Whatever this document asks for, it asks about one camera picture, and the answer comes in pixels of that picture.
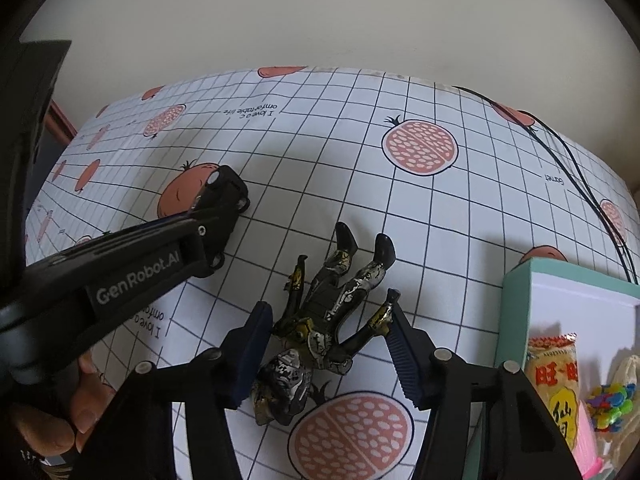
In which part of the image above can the rice cracker snack packet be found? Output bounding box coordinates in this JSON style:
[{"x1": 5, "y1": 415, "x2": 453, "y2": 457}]
[{"x1": 525, "y1": 333, "x2": 579, "y2": 450}]

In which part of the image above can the pink hair roller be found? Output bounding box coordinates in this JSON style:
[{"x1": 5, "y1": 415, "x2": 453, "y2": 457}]
[{"x1": 573, "y1": 401, "x2": 603, "y2": 479}]

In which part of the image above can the colourful bead toy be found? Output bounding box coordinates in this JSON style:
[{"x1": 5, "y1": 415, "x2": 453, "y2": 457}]
[{"x1": 586, "y1": 382, "x2": 636, "y2": 434}]

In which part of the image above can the cream lace cloth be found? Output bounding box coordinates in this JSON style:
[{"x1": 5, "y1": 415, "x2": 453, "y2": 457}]
[{"x1": 597, "y1": 354, "x2": 639, "y2": 471}]

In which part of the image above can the black gold action figure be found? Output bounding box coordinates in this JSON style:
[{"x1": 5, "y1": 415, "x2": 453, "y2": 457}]
[{"x1": 252, "y1": 221, "x2": 400, "y2": 426}]

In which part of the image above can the small black toy car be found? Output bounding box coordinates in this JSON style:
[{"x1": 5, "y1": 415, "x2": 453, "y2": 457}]
[{"x1": 188, "y1": 165, "x2": 250, "y2": 278}]

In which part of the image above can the person's left hand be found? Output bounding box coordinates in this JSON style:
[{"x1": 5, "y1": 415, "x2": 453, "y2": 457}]
[{"x1": 13, "y1": 350, "x2": 115, "y2": 456}]

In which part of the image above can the white tray with teal rim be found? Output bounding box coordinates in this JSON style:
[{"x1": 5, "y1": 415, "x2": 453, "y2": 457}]
[{"x1": 459, "y1": 257, "x2": 640, "y2": 480}]

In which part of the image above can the grid pomegranate tablecloth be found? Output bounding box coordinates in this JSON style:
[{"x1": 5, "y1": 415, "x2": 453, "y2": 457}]
[{"x1": 24, "y1": 64, "x2": 637, "y2": 480}]

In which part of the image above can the black cable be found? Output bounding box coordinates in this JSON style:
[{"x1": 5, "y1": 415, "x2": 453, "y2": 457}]
[
  {"x1": 519, "y1": 109, "x2": 639, "y2": 283},
  {"x1": 451, "y1": 84, "x2": 633, "y2": 281}
]

